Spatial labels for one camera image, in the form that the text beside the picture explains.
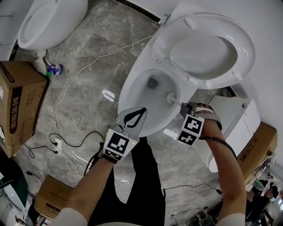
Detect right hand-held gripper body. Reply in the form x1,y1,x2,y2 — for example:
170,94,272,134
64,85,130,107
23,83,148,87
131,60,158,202
176,102,205,146

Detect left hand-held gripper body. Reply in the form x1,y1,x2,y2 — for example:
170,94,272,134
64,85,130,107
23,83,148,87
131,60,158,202
103,124,140,161

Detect white toilet brush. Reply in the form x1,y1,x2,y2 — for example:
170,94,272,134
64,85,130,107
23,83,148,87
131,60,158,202
165,92,185,108

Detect white toilet with raised seat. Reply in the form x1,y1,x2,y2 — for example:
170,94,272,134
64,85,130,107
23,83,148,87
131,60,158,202
118,2,256,138

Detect person's right forearm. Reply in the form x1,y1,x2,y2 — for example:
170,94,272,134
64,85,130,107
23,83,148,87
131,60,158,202
200,129,247,226

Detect person's left forearm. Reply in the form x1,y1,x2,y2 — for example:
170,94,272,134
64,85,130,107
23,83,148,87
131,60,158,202
66,158,118,221

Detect white toilet with closed lid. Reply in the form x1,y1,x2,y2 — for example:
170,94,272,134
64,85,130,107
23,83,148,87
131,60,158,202
207,94,261,173

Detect egg-shaped white toilet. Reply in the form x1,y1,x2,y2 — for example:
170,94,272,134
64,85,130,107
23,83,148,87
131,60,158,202
17,0,88,50

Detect person's right hand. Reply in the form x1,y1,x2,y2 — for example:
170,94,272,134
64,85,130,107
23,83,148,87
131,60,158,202
194,102,222,133

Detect person's black trousers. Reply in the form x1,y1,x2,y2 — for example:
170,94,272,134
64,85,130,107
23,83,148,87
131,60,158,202
88,136,166,226

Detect white power strip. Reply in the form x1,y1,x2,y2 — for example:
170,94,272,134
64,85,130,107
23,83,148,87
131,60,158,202
53,137,63,153

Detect plain brown cardboard box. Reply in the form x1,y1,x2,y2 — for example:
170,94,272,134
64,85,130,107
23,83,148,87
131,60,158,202
236,121,278,185

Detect blue crumpled wrapper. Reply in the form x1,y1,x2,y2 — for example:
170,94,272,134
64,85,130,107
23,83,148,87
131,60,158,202
47,64,64,75

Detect small cardboard box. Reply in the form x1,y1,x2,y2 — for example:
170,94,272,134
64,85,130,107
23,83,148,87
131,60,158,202
34,174,75,218

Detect person's white shirt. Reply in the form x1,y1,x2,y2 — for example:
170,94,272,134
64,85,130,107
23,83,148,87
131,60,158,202
50,207,88,226

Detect white cleaner bottle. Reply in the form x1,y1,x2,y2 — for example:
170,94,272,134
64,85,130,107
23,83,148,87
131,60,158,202
33,49,50,72

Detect cardboard box with dark label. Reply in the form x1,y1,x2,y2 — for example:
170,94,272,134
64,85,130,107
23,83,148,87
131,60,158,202
0,60,50,158

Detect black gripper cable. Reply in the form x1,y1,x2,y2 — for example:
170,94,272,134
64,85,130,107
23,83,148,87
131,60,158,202
198,136,241,172

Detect black floor cable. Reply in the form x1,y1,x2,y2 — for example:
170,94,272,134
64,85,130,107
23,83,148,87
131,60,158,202
162,183,223,196
23,131,104,159

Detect thin white cable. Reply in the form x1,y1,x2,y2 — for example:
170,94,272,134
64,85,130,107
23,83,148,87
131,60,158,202
54,34,156,184

